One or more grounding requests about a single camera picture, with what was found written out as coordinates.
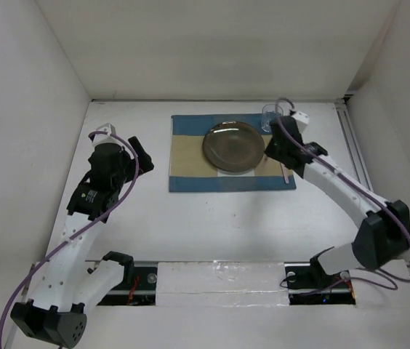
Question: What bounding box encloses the blue beige checked placemat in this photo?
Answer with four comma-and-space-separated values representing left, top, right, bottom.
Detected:
169, 113, 297, 193

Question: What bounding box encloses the brown ceramic plate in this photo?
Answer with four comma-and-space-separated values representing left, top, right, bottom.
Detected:
202, 121, 265, 173

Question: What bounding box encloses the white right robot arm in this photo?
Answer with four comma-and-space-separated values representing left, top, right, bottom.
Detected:
265, 115, 410, 286

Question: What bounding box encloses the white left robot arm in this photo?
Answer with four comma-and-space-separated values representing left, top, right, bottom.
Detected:
10, 131, 154, 348

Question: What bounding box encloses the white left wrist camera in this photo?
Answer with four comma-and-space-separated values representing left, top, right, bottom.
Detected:
95, 123, 116, 139

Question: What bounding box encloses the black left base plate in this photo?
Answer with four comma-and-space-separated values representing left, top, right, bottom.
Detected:
98, 264, 158, 306

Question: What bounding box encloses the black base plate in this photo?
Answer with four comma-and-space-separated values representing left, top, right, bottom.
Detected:
280, 262, 356, 305
98, 264, 158, 306

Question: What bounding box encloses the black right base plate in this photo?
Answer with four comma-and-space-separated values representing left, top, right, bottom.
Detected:
280, 262, 356, 305

